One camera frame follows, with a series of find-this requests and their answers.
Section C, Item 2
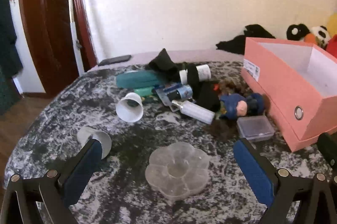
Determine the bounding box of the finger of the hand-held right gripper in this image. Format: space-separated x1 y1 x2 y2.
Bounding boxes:
317 132 337 170

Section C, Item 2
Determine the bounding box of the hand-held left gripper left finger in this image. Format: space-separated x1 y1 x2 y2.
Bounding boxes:
4 138 103 224

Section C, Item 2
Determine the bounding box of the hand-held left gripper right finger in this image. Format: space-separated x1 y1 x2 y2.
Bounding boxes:
233 138 337 224

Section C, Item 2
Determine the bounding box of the pink cardboard storage box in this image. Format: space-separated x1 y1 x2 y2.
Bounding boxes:
241 37 337 153

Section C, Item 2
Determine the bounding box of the clear flower-shaped plastic container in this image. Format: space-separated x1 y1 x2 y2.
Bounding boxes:
145 142 210 200

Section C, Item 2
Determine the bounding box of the blue battery blister pack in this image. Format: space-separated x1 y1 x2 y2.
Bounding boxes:
155 83 197 112

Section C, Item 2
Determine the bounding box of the grey marbled desktop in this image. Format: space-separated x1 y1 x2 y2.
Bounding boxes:
4 59 337 224

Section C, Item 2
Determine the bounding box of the clear plastic cup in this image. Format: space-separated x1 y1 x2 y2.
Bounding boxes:
77 126 112 159

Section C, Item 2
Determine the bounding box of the small clear plastic box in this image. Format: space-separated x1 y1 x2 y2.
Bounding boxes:
236 116 275 142

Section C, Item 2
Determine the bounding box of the brown hair tuft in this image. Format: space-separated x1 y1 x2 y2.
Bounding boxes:
205 119 239 143

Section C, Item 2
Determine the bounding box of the blue plush doll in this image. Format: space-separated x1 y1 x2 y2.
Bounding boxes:
218 93 265 120

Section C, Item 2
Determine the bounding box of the white paper cup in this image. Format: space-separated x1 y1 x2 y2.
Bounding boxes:
115 92 144 123

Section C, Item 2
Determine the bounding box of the white spray bottle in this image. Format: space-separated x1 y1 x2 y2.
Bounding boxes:
171 100 216 125

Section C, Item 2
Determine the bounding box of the black sock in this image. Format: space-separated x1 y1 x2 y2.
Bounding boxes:
186 63 221 112

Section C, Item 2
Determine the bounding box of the red plush toy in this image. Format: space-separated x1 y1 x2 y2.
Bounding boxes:
325 35 337 59

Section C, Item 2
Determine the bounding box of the small green item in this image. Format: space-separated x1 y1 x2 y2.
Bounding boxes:
135 87 154 97

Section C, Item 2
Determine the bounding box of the teal glasses case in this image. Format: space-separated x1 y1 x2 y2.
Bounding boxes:
115 70 165 89

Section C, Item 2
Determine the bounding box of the white roll with black band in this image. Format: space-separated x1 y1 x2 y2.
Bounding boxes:
179 64 211 83

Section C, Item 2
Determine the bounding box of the panda plush toy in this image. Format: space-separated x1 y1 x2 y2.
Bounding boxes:
309 26 331 46

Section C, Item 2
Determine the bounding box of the black phone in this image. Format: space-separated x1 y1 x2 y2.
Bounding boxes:
98 55 132 67

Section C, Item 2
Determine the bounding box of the black and white plush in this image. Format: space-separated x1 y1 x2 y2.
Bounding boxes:
286 24 310 42

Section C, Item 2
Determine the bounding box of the yellow plush toy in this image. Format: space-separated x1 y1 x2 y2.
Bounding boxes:
326 13 337 35

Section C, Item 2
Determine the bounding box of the black clothes pile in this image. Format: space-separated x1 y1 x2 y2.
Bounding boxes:
215 24 276 55

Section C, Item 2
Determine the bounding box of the mauve bed sheet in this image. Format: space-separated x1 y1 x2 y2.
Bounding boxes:
87 49 246 72

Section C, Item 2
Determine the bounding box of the black pointed cloth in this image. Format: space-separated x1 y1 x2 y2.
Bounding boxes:
148 48 180 81

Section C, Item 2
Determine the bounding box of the dark red wooden door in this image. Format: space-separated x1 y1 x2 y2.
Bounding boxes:
17 0 98 98

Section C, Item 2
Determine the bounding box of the dark green hanging coat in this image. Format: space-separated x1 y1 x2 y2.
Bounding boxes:
0 0 24 80

